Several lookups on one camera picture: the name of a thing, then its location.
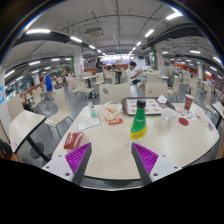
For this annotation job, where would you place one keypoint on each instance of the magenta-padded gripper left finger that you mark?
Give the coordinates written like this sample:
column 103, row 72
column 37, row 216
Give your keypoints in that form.
column 77, row 159

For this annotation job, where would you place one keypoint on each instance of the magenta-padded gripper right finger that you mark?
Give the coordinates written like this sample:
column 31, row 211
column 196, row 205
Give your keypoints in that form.
column 146, row 159

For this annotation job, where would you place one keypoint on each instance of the red flat packet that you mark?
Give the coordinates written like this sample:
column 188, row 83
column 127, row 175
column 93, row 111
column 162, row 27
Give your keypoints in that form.
column 73, row 140

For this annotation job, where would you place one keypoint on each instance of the green drink bottle, yellow label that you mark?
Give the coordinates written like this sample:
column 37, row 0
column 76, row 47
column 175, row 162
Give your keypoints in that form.
column 139, row 123

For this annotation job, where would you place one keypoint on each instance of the white framed table card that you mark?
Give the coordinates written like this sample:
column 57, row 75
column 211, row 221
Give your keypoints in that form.
column 88, row 124

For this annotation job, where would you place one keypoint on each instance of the white paper cup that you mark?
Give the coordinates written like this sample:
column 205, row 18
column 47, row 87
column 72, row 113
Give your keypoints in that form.
column 168, row 116

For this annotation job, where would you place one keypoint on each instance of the small red sauce packet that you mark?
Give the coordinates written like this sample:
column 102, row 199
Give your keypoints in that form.
column 115, row 121

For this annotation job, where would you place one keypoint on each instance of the small clear sanitizer bottle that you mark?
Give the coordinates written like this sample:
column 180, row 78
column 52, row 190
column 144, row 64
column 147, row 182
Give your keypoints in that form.
column 92, row 110

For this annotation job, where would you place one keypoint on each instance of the dark food tray, paper liner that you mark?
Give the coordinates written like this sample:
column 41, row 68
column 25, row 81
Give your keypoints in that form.
column 146, row 106

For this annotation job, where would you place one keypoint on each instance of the flat round red coaster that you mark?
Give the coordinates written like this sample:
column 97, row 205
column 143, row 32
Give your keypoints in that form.
column 183, row 121

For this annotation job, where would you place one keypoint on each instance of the beige chair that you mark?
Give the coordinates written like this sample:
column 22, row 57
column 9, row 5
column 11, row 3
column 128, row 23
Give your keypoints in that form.
column 156, row 89
column 115, row 93
column 61, row 107
column 15, row 106

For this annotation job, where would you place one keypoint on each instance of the crumpled food wrapper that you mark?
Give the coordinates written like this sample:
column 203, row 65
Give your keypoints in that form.
column 109, row 112

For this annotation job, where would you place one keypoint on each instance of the beige rectangular side table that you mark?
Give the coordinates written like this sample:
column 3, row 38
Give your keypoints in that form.
column 26, row 129

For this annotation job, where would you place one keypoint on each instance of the printed paper stickers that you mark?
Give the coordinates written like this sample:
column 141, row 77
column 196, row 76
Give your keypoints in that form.
column 190, row 115

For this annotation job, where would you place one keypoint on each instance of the white crumpled napkin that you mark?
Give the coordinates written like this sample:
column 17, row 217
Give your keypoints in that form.
column 162, row 99

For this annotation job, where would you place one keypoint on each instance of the red paper cup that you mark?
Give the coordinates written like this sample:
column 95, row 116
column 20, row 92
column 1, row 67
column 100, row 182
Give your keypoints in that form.
column 188, row 102

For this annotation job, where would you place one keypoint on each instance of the person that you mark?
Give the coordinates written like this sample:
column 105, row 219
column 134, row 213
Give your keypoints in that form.
column 133, row 76
column 99, row 64
column 49, row 84

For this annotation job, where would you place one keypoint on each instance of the ceiling strip lights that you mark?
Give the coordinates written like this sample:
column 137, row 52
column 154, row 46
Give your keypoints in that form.
column 100, row 43

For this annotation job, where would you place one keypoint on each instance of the ceiling air conditioner unit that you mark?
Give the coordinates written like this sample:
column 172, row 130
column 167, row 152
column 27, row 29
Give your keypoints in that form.
column 94, row 32

